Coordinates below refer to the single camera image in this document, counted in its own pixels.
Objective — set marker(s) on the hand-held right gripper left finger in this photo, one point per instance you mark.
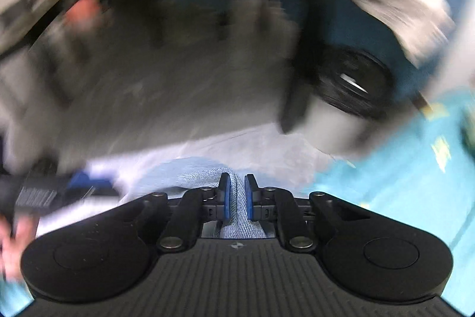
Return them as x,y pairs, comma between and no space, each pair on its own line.
225,200

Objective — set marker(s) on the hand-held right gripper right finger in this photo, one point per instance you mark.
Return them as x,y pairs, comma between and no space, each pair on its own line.
250,200

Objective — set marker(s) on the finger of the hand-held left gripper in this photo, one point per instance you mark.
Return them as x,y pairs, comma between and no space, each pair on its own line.
83,183

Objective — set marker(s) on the light blue denim pants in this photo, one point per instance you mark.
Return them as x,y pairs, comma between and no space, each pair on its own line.
237,168

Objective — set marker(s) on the person's left hand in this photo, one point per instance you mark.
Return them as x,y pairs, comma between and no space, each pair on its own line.
16,246

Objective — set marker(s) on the teal printed blanket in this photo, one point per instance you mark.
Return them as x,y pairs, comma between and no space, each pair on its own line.
400,190

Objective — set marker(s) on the black round wheel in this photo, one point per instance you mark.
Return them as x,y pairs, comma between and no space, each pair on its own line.
352,83

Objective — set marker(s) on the dark pole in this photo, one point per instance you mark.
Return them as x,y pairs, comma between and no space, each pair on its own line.
304,53

